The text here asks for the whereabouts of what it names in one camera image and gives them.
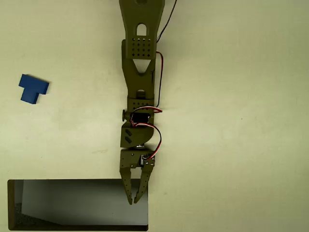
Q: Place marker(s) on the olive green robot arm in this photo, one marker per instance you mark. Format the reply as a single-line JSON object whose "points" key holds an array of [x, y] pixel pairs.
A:
{"points": [[138, 82]]}

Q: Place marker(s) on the blue T-shaped block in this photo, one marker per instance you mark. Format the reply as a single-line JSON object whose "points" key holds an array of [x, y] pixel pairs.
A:
{"points": [[30, 94]]}

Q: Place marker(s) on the rectangular bin opening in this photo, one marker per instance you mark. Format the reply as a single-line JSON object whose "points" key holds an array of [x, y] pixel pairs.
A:
{"points": [[72, 205]]}

